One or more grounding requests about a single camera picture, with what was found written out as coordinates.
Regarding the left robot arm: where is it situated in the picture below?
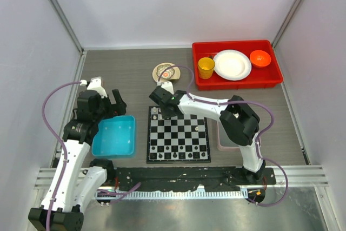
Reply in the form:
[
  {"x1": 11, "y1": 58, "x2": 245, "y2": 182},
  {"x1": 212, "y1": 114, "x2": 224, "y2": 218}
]
[{"x1": 28, "y1": 88, "x2": 127, "y2": 230}]

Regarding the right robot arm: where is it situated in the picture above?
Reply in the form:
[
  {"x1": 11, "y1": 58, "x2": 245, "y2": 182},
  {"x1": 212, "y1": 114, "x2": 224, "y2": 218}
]
[{"x1": 149, "y1": 86, "x2": 266, "y2": 185}]

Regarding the black white chess board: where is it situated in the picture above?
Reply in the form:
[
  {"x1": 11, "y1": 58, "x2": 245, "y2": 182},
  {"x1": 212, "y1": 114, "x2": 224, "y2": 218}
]
[{"x1": 147, "y1": 106, "x2": 211, "y2": 164}]

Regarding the beige saucer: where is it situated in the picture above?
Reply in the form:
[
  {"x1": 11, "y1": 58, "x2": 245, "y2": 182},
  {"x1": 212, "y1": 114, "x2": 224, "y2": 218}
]
[{"x1": 152, "y1": 62, "x2": 181, "y2": 82}]

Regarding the patterned small bowl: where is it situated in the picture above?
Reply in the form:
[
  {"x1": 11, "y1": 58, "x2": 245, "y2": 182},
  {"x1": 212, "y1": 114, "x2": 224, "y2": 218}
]
[{"x1": 156, "y1": 63, "x2": 175, "y2": 80}]

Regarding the blue plastic tray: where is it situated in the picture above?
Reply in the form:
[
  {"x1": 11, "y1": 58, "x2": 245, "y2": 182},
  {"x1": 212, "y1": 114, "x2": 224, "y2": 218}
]
[{"x1": 91, "y1": 116, "x2": 136, "y2": 159}]

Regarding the yellow plastic cup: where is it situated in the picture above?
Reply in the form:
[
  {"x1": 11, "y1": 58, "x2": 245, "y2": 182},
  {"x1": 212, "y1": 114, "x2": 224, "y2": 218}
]
[{"x1": 197, "y1": 57, "x2": 215, "y2": 80}]

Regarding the silver metal tray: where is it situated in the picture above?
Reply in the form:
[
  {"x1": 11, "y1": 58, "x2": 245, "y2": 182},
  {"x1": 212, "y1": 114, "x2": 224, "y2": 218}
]
[{"x1": 217, "y1": 122, "x2": 239, "y2": 152}]

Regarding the white paper plate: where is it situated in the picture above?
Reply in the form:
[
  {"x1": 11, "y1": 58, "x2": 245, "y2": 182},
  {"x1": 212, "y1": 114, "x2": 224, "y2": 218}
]
[{"x1": 213, "y1": 50, "x2": 252, "y2": 81}]

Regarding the orange plastic bowl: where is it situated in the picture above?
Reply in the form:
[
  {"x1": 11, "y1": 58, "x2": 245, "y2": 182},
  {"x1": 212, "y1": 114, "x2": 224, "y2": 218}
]
[{"x1": 250, "y1": 50, "x2": 271, "y2": 68}]

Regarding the red plastic bin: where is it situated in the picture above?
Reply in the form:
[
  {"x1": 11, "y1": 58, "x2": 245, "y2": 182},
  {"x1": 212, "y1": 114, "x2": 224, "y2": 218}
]
[{"x1": 192, "y1": 39, "x2": 283, "y2": 90}]

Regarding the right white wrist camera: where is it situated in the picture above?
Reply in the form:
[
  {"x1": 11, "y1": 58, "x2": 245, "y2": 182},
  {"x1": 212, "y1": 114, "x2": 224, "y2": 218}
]
[{"x1": 157, "y1": 81, "x2": 174, "y2": 94}]

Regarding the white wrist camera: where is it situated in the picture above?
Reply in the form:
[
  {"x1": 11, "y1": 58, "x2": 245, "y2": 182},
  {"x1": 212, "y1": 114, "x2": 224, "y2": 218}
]
[
  {"x1": 157, "y1": 81, "x2": 174, "y2": 94},
  {"x1": 79, "y1": 77, "x2": 108, "y2": 98}
]

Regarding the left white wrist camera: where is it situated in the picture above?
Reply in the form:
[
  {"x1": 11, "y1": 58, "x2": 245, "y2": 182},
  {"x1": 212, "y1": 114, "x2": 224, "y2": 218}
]
[{"x1": 79, "y1": 77, "x2": 108, "y2": 98}]

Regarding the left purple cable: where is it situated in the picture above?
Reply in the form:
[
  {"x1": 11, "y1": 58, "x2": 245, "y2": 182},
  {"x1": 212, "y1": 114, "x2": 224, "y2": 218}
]
[{"x1": 43, "y1": 81, "x2": 142, "y2": 231}]

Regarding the black mounting base plate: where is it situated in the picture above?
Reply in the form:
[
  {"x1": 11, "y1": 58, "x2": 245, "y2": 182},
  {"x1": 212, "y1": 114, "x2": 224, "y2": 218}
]
[{"x1": 101, "y1": 167, "x2": 276, "y2": 192}]

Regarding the aluminium frame rail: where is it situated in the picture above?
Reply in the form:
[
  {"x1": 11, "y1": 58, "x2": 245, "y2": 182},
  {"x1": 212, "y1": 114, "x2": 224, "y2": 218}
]
[{"x1": 34, "y1": 165, "x2": 329, "y2": 190}]

